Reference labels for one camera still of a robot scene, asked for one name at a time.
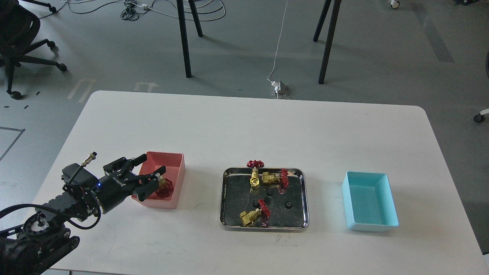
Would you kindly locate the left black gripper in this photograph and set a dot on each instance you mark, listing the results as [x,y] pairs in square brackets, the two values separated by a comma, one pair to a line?
[120,182]

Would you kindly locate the blue plastic box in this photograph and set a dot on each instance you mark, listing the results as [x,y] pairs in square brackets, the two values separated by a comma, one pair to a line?
[368,202]

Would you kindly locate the brass valve upright red handle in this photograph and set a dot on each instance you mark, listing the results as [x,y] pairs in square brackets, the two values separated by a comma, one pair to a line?
[255,165]

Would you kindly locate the black office chair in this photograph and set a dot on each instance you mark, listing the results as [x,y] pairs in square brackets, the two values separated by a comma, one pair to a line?
[18,29]

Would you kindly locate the black table leg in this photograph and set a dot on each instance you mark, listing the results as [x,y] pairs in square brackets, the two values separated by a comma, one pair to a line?
[331,33]
[183,33]

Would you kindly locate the brass valve bottom tray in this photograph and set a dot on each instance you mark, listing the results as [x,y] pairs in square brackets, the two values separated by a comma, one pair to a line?
[248,218]

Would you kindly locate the black table leg right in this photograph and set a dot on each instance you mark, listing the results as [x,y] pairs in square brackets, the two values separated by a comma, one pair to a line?
[331,33]

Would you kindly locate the black table leg left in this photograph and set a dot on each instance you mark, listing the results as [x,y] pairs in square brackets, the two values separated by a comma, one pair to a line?
[183,33]

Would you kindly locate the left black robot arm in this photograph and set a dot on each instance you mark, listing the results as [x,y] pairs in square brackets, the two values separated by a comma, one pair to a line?
[43,239]

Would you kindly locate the brass valve top right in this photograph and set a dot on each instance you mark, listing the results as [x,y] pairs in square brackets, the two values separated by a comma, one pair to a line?
[282,178]

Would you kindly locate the stainless steel tray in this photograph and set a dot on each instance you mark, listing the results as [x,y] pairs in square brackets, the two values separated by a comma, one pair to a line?
[237,196]

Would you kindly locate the pink plastic box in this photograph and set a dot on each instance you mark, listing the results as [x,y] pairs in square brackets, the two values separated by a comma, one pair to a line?
[175,171]

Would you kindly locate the white chair caster right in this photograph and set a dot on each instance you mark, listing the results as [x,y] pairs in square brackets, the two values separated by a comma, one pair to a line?
[481,116]

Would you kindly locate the brass valve red handle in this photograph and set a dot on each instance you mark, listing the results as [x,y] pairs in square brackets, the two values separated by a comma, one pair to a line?
[165,189]
[255,165]

